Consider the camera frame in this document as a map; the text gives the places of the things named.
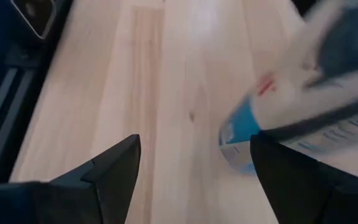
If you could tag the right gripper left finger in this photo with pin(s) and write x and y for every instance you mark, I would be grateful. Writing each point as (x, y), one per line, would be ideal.
(104, 193)

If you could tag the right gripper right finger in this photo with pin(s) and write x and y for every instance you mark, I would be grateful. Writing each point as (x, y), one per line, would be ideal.
(300, 186)

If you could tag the white blue beverage can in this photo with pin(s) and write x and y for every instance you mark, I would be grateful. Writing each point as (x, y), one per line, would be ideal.
(291, 102)

